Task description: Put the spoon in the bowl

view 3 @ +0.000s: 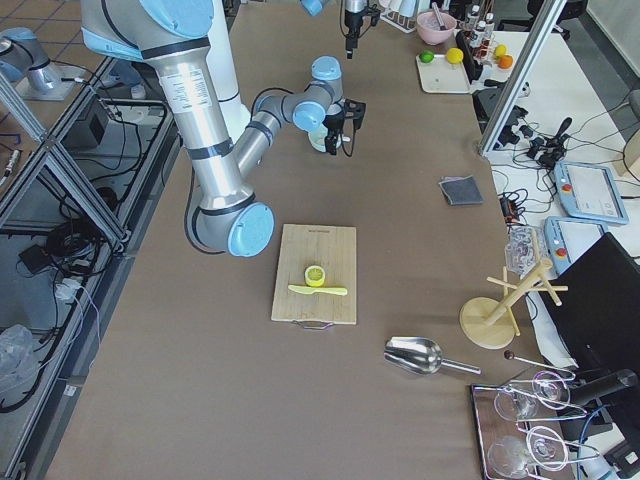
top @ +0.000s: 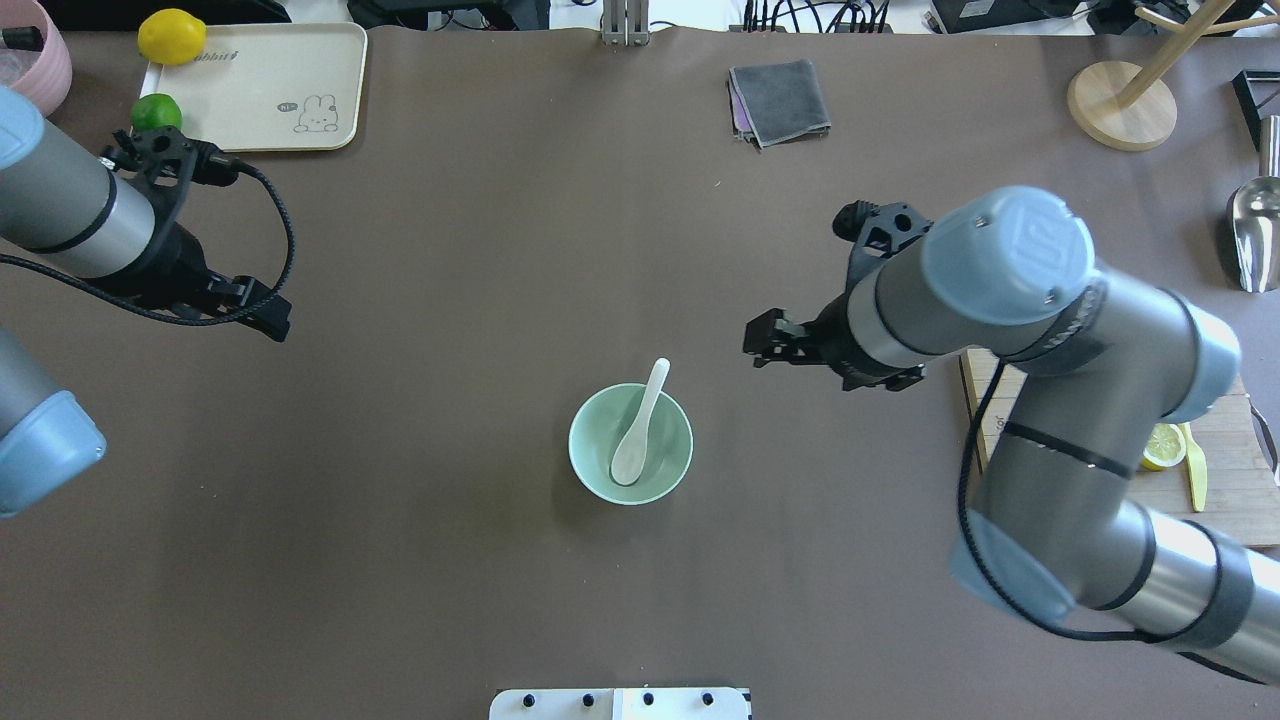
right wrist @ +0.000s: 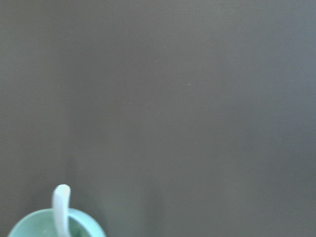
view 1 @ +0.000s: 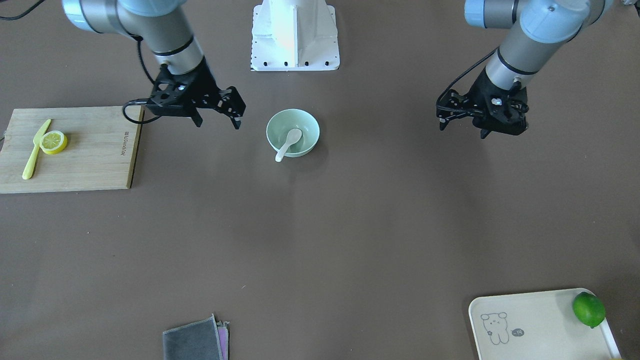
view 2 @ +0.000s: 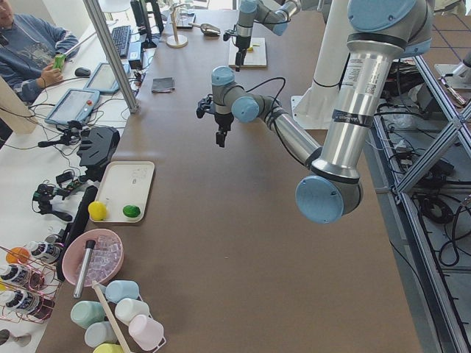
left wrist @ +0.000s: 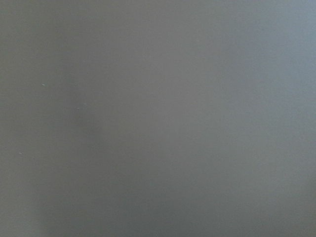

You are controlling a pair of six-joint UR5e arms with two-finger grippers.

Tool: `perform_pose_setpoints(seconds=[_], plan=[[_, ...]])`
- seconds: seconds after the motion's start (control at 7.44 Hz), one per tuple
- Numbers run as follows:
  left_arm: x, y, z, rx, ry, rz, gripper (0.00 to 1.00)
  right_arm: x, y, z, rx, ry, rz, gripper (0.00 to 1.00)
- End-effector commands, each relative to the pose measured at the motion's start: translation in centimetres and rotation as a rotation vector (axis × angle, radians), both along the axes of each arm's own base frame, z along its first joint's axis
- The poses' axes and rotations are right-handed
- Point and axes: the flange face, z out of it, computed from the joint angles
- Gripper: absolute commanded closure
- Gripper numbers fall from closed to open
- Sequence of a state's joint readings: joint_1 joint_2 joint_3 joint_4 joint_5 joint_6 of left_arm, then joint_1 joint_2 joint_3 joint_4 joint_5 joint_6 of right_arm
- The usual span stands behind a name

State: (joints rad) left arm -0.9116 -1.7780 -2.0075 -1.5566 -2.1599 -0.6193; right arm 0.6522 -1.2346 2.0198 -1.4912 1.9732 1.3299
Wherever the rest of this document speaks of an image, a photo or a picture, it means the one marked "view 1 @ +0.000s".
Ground mint green bowl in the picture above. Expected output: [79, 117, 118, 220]
[265, 108, 321, 158]

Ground green lime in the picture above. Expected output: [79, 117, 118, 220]
[572, 291, 606, 329]

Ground beige rabbit tray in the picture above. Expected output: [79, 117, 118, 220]
[468, 288, 622, 360]

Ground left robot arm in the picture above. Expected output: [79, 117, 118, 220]
[464, 0, 613, 139]

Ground bamboo cutting board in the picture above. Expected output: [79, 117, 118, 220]
[0, 105, 144, 194]

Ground folded grey cloth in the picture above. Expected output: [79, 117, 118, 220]
[162, 314, 230, 360]

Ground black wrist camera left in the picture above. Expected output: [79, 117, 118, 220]
[435, 89, 474, 132]

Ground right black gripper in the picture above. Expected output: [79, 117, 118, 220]
[146, 57, 247, 130]

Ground white ceramic spoon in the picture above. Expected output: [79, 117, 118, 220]
[274, 128, 303, 163]

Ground halved lemon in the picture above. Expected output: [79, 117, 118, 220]
[39, 130, 69, 155]

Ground white camera pole base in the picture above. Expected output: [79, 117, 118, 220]
[250, 0, 341, 72]

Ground yellow plastic knife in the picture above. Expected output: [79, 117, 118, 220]
[22, 118, 52, 180]

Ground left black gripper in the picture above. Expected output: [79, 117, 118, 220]
[467, 69, 530, 140]

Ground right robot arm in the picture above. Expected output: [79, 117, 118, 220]
[62, 0, 246, 129]

